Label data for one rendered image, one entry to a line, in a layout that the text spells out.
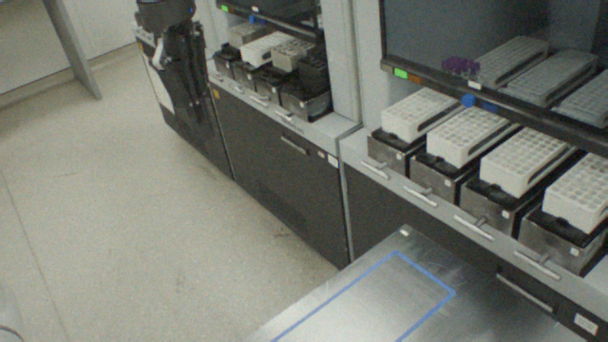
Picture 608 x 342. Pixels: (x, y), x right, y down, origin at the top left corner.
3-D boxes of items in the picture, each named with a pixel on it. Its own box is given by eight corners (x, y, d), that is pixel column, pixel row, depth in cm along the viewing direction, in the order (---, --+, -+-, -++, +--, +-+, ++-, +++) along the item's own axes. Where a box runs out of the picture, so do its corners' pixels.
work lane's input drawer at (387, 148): (517, 66, 162) (520, 41, 157) (556, 79, 153) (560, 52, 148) (355, 164, 132) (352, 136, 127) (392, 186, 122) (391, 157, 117)
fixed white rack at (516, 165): (551, 126, 121) (556, 105, 118) (590, 142, 115) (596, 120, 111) (477, 181, 109) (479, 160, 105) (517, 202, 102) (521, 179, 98)
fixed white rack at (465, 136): (500, 106, 132) (502, 86, 128) (533, 120, 125) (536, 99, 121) (425, 155, 119) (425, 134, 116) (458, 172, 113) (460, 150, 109)
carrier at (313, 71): (327, 85, 152) (325, 67, 148) (322, 87, 151) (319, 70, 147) (304, 75, 160) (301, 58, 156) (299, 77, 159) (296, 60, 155)
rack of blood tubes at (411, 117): (454, 89, 142) (455, 70, 139) (484, 101, 136) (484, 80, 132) (381, 132, 130) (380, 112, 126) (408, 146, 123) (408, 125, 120)
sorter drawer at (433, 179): (560, 80, 152) (564, 53, 147) (602, 94, 142) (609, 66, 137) (397, 189, 121) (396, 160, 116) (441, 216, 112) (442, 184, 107)
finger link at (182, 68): (184, 33, 69) (180, 37, 68) (203, 104, 75) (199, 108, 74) (161, 34, 70) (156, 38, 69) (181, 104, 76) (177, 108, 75)
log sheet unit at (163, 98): (159, 103, 287) (139, 46, 266) (178, 118, 269) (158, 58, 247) (155, 104, 286) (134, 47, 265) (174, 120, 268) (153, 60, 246)
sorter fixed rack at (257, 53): (307, 35, 191) (305, 20, 187) (323, 41, 184) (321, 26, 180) (242, 63, 179) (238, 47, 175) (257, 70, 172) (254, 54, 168)
